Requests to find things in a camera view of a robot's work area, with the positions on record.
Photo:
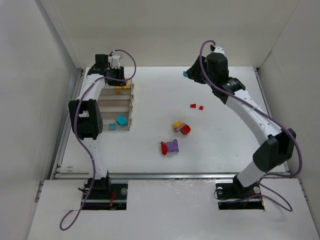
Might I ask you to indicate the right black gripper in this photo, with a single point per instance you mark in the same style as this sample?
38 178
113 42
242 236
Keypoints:
197 71

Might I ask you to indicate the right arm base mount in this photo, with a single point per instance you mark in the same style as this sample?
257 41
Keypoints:
230 199

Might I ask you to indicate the yellow striped lego brick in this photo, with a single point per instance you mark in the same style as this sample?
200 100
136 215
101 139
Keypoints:
118 89

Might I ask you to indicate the red rounded lego brick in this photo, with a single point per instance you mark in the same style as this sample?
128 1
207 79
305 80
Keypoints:
185 130

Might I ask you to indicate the clear acrylic bin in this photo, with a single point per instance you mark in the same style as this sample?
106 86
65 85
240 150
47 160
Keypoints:
109 118
111 89
111 95
115 106

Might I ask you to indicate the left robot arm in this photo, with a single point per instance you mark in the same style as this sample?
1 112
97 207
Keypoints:
86 119

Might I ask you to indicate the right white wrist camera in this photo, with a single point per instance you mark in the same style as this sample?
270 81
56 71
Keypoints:
217 49

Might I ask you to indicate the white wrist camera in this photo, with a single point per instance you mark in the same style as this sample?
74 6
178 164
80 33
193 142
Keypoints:
217 49
114 61

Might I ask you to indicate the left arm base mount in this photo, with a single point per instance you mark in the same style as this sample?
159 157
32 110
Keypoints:
107 196

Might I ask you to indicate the aluminium frame rail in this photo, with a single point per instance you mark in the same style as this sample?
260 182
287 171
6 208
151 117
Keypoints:
144 176

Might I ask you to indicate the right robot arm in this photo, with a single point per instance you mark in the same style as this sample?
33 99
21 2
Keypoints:
276 145

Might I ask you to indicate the small blue lego brick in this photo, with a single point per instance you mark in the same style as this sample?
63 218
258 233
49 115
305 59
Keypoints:
112 127

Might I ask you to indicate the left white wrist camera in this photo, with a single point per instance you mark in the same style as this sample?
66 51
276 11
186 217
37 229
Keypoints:
114 61

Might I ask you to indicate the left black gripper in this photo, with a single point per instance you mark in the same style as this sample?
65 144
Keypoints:
117 78

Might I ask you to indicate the teal round lego brick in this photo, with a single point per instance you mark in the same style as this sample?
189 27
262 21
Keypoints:
121 120

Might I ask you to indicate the purple lego vase piece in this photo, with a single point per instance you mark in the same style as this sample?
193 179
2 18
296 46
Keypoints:
172 146

